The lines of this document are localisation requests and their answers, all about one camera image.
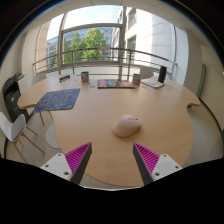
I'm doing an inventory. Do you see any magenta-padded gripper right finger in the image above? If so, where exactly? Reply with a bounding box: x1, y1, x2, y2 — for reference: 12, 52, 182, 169
132, 142, 184, 186

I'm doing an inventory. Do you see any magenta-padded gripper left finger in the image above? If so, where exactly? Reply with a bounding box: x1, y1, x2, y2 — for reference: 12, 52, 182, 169
39, 142, 93, 186

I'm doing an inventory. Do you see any beige computer mouse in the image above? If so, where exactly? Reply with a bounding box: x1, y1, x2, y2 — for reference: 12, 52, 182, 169
112, 114, 143, 138

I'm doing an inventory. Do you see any dark blue patterned mouse pad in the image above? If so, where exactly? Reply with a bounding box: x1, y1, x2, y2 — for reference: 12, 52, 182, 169
32, 87, 82, 114

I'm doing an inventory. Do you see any white chair with wooden legs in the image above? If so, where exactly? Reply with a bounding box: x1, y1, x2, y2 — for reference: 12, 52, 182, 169
0, 111, 46, 164

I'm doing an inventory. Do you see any printed mug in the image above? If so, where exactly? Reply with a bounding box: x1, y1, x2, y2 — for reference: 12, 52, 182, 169
131, 73, 142, 86
80, 71, 90, 83

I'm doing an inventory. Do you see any black and blue box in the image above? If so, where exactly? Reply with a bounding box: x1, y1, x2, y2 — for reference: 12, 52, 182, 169
59, 74, 71, 83

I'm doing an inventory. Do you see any red and grey magazine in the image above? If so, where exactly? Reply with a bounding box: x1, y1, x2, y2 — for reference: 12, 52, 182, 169
97, 78, 136, 90

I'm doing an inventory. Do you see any black upright speaker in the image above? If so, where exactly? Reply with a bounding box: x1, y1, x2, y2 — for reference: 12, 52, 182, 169
157, 65, 168, 84

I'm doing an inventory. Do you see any black office printer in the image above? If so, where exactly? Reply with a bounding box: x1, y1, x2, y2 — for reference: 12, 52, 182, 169
2, 72, 31, 124

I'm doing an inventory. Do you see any metal balcony railing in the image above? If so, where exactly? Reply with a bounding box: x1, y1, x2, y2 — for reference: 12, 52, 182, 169
32, 47, 178, 80

